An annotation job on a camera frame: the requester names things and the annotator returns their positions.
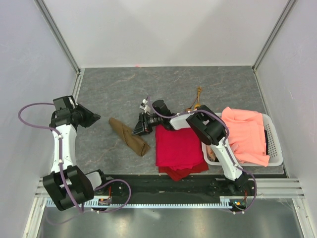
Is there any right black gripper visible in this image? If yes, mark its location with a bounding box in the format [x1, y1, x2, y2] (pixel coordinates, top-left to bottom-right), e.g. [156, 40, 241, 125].
[131, 112, 163, 137]

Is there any brown fabric napkin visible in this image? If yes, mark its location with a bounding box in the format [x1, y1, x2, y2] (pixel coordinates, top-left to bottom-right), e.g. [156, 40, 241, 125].
[108, 118, 150, 157]

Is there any copper brown spoon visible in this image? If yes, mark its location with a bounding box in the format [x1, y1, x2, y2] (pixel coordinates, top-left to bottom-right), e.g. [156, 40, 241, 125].
[185, 97, 198, 112]

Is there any gold spoon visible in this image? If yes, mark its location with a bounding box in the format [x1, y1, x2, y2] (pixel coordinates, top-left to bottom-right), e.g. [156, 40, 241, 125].
[194, 86, 203, 110]

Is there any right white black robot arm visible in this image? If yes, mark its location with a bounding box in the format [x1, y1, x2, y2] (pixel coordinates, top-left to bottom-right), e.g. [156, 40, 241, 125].
[131, 99, 252, 195]

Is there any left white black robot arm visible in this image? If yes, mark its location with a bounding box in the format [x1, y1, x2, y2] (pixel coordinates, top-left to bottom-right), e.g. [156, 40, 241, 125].
[43, 96, 109, 211]

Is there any red folded cloth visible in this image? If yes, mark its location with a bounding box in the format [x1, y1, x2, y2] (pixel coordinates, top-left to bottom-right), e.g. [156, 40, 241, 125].
[155, 125, 208, 171]

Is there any dark red cloth underneath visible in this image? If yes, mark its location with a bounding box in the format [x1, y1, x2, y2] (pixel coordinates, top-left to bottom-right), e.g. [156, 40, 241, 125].
[158, 162, 209, 181]

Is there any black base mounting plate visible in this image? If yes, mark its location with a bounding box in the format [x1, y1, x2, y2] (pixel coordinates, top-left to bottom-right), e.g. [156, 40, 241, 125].
[95, 174, 255, 204]

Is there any patterned cloth in basket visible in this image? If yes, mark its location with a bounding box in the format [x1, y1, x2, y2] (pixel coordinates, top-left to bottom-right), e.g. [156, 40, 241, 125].
[206, 146, 216, 162]

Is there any salmon pink cloth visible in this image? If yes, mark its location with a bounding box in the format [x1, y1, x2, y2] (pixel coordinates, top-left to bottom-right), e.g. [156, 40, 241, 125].
[221, 107, 270, 167]

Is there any black cloth in basket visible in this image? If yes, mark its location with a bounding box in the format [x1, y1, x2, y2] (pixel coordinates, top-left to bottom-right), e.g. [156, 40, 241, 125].
[264, 129, 269, 155]

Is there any white plastic basket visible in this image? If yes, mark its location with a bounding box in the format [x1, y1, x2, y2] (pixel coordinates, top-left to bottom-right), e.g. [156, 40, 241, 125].
[202, 113, 284, 168]

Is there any grey slotted cable duct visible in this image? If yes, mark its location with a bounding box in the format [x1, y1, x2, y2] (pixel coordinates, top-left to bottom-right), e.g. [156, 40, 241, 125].
[46, 197, 235, 208]

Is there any left aluminium corner post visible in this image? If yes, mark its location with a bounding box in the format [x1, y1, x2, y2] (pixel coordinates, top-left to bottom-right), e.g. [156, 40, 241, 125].
[33, 0, 82, 75]

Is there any aluminium corner post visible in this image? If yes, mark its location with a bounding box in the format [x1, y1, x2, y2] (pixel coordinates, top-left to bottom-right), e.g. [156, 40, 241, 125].
[33, 0, 82, 75]
[252, 0, 297, 73]

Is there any right aluminium corner post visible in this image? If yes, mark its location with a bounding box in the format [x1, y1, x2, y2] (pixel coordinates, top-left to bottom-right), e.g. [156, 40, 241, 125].
[252, 0, 297, 73]

